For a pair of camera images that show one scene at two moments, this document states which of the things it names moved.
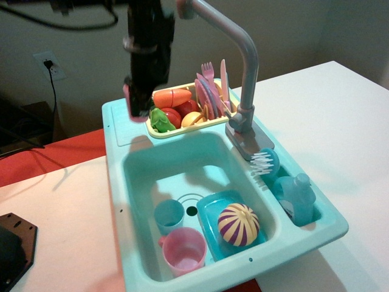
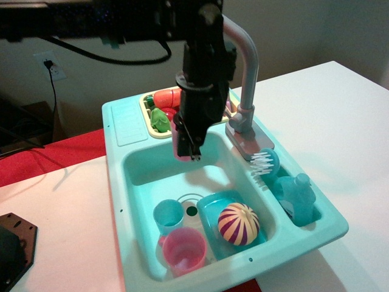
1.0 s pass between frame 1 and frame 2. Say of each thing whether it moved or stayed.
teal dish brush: stayed
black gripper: moved
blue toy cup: stayed
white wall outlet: stayed
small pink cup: moved
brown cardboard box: stayed
